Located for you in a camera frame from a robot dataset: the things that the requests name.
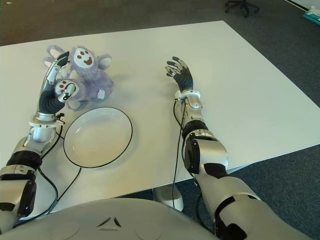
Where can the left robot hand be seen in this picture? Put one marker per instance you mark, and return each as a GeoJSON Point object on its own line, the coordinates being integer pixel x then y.
{"type": "Point", "coordinates": [48, 102]}

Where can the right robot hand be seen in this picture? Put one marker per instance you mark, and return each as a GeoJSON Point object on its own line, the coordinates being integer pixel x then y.
{"type": "Point", "coordinates": [185, 80]}

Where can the purple plush bunny doll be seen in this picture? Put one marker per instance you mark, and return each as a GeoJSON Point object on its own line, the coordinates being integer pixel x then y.
{"type": "Point", "coordinates": [90, 80]}

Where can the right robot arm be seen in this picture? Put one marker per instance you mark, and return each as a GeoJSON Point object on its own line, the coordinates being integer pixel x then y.
{"type": "Point", "coordinates": [212, 152]}

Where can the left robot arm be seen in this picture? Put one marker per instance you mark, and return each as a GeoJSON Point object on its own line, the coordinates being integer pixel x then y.
{"type": "Point", "coordinates": [40, 132]}

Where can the white plate black rim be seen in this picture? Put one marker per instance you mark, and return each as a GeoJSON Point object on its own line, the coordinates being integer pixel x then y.
{"type": "Point", "coordinates": [97, 137]}

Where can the black office chair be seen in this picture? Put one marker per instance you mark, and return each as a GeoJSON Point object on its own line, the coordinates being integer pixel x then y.
{"type": "Point", "coordinates": [241, 6]}

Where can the silver table base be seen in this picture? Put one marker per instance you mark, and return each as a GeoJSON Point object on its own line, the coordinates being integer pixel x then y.
{"type": "Point", "coordinates": [170, 197]}

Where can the grey robot torso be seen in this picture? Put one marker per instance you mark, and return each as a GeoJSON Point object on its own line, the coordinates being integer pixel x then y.
{"type": "Point", "coordinates": [107, 220]}

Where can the teal white packet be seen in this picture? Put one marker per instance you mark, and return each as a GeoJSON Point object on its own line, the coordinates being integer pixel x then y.
{"type": "Point", "coordinates": [312, 15]}

